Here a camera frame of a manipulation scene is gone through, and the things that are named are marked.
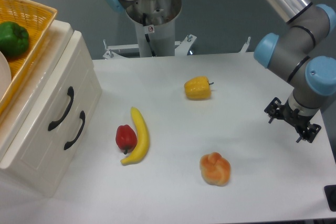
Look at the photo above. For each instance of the black corner device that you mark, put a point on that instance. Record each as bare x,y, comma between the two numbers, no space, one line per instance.
330,193

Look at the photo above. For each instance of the white plate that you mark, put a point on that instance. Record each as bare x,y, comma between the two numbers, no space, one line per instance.
6,76

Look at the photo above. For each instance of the yellow banana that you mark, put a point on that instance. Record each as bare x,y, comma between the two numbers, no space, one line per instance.
141,149

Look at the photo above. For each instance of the red bell pepper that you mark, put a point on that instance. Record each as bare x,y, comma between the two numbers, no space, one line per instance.
126,138

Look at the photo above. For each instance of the green bell pepper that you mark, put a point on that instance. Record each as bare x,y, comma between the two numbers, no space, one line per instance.
14,39

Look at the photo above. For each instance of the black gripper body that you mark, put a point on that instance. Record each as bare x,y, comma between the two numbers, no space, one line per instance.
292,117

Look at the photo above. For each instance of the yellow bell pepper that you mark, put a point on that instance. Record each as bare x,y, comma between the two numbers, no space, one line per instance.
198,88

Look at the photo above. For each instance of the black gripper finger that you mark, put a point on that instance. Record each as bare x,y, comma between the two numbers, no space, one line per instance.
273,110
308,133

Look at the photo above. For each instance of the white drawer cabinet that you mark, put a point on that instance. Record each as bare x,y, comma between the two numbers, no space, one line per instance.
54,45

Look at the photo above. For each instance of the yellow woven basket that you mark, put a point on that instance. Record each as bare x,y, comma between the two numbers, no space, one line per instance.
26,22

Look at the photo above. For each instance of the white table bracket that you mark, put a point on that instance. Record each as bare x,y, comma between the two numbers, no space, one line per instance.
245,46

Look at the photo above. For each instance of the orange bread roll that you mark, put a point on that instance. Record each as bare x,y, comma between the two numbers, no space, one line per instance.
215,169

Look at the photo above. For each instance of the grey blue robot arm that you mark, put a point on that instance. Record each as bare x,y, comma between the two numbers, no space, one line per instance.
287,56

